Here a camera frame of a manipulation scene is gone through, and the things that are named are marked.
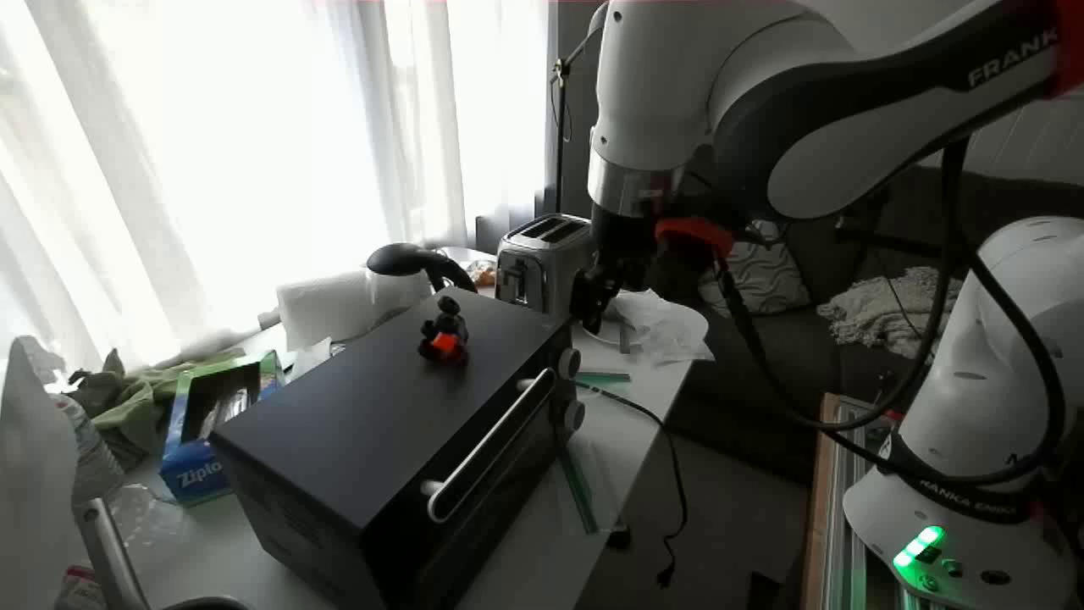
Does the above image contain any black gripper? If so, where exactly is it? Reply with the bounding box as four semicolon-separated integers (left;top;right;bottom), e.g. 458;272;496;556
571;204;682;339

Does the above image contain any toy monster truck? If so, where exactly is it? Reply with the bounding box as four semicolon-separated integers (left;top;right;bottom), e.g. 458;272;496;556
416;290;476;366

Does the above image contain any black toaster oven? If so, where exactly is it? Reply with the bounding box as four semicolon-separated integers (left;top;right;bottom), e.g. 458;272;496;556
206;285;589;610

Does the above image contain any silver two-slot toaster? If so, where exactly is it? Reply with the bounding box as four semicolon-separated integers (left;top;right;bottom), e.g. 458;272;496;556
490;211;601;320

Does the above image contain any black electric kettle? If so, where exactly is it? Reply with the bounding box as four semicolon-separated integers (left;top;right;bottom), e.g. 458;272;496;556
364;242;482;298

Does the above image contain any white crumpled cloth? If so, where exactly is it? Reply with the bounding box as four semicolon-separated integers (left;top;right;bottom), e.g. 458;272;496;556
723;218;821;320

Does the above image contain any black stand pole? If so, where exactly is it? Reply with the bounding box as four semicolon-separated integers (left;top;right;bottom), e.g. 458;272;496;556
549;0;609;220

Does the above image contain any white paper block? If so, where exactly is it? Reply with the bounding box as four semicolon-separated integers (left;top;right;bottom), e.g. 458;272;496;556
276;268;437;351

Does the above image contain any beige crumpled cloth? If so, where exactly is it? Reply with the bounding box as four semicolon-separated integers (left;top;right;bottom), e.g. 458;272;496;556
818;264;965;361

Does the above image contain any white sheer curtain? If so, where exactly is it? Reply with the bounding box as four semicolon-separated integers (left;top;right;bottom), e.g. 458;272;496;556
0;0;560;368

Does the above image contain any blue cardboard box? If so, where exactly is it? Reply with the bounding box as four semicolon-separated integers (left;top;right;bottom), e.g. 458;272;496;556
156;375;235;507

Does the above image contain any green cloth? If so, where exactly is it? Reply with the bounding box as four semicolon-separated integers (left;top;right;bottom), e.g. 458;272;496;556
66;347;269;469

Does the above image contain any orange wrist ring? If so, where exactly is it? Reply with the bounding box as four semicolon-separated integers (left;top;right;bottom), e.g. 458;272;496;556
651;213;739;261

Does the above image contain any black oven power cable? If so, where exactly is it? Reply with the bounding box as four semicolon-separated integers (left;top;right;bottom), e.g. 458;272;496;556
571;375;694;591

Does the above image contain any white oven door handle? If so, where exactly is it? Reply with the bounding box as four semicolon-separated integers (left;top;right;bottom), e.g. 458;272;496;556
420;361;560;526

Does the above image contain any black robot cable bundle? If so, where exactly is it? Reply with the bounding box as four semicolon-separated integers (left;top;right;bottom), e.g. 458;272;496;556
711;132;1071;500

